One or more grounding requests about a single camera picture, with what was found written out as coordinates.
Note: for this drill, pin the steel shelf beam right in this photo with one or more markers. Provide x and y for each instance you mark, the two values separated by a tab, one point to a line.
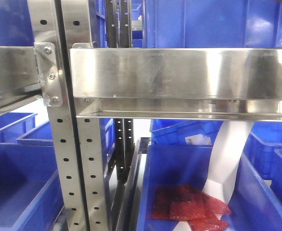
203	83

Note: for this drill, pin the steel shelf beam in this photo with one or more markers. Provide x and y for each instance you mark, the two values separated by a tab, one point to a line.
203	83
28	74

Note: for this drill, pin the steel shelf beam left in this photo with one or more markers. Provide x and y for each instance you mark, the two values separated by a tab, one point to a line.
28	74

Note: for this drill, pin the blue bin behind centre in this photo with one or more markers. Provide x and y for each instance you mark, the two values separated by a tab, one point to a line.
184	132

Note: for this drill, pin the large blue bin upper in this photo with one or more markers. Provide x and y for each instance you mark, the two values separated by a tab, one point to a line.
212	24

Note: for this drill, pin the red bubble wrap packet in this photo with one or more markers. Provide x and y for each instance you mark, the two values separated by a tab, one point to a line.
186	203

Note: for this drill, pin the perforated steel upright right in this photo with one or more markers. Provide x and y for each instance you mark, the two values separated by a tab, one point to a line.
82	37

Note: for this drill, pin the perforated steel upright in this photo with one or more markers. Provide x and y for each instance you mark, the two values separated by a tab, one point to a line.
82	37
48	26

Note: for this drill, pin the blue bin far right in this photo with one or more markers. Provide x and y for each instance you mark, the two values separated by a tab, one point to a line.
264	150

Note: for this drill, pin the perforated steel upright left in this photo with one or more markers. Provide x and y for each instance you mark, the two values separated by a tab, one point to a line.
48	26

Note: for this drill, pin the blue plastic bin lower left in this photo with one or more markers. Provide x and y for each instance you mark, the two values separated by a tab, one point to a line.
30	191

